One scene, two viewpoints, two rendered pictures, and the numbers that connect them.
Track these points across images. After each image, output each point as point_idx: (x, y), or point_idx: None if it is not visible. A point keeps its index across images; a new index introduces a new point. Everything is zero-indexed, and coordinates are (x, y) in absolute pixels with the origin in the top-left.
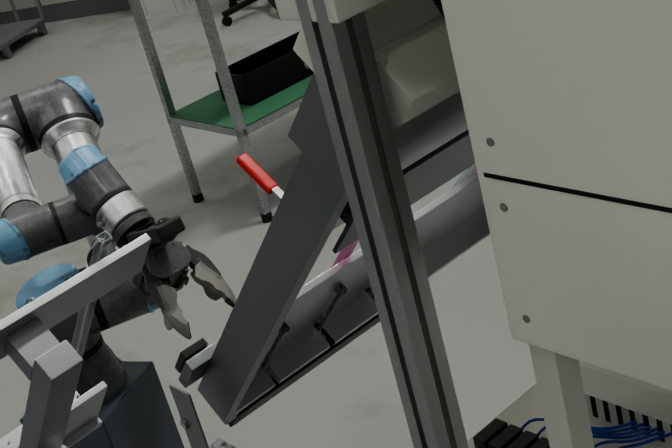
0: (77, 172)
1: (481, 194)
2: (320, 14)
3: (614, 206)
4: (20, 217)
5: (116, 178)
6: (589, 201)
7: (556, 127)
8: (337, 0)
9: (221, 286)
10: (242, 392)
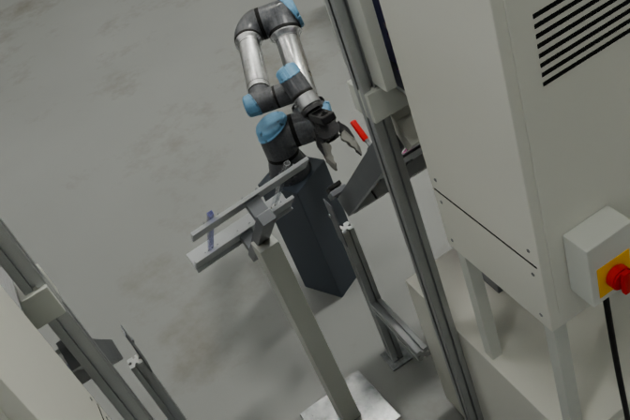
0: (285, 79)
1: None
2: (369, 117)
3: (474, 221)
4: (257, 95)
5: (304, 82)
6: (467, 216)
7: (455, 187)
8: (375, 115)
9: (353, 143)
10: (355, 208)
